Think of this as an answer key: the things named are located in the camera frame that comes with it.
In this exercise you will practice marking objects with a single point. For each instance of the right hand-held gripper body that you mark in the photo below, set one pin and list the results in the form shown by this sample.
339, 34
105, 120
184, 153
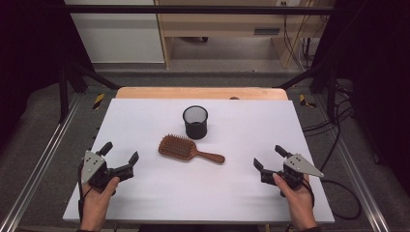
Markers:
291, 172

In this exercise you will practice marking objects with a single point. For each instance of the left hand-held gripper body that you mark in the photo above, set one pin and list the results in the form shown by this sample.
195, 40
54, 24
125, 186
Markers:
96, 172

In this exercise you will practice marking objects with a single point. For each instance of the brown wooden hairbrush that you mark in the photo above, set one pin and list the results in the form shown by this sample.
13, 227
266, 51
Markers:
180, 149

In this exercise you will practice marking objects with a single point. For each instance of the black mesh cup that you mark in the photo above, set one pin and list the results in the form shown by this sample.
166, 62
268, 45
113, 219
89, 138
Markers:
195, 125

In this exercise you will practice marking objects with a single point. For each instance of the person's left hand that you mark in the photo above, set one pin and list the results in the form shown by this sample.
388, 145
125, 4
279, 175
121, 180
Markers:
96, 203

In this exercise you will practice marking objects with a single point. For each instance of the person's right hand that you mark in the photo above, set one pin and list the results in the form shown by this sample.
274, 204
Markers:
298, 203

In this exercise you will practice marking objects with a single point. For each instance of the black curtain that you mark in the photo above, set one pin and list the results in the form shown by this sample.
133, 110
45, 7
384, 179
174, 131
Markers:
374, 80
29, 64

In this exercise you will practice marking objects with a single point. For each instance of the white cabinet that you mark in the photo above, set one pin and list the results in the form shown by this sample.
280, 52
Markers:
119, 35

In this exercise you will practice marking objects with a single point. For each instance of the light wooden desk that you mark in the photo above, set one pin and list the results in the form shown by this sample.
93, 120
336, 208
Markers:
222, 24

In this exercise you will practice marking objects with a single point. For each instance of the aluminium floor rail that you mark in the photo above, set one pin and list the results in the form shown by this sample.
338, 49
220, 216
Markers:
354, 164
42, 158

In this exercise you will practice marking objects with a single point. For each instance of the black frame post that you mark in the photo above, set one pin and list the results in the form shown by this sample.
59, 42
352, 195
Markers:
331, 93
63, 93

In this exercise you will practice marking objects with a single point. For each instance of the black diagonal frame brace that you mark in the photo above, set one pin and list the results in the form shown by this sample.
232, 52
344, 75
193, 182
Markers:
299, 78
96, 77

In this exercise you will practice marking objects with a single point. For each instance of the black horizontal frame bar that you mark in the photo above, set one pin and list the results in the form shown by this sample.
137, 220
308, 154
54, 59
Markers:
193, 9

